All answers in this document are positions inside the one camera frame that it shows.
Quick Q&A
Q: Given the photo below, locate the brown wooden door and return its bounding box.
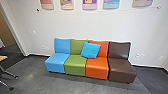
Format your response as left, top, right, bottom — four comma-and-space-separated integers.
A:
0, 11, 18, 48

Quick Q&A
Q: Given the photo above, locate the cyan square pillow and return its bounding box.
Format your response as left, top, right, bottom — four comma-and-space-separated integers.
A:
80, 41, 102, 60

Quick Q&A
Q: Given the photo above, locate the green sofa seat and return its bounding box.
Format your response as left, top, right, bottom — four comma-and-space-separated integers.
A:
64, 38, 90, 77

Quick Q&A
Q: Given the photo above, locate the orange sofa seat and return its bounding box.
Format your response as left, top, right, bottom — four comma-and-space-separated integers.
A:
85, 40, 111, 81

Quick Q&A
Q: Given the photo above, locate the blue sofa seat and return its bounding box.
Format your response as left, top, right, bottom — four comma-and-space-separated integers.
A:
44, 37, 72, 75

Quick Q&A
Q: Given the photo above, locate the brown sofa seat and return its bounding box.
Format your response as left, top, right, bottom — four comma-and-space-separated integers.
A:
107, 41, 138, 85

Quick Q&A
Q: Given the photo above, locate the black office chair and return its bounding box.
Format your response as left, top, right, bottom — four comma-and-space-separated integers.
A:
0, 63, 20, 92

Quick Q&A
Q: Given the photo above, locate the wall poster with yellow print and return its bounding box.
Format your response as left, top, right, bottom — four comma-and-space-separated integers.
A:
59, 0, 75, 11

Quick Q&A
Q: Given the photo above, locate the wall poster with cyan print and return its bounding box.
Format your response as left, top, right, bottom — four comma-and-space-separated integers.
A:
102, 0, 121, 10

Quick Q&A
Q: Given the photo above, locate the white wall switch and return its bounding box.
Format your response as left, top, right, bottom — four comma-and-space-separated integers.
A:
28, 29, 36, 35

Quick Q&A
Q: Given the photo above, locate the white double wall outlet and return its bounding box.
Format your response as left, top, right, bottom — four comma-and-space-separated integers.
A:
134, 53, 147, 59

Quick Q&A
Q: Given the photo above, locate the wall poster with orange print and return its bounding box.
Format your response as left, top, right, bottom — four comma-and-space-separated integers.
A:
39, 0, 55, 11

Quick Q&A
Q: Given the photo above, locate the wall poster with beige print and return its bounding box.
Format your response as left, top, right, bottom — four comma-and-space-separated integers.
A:
131, 0, 154, 8

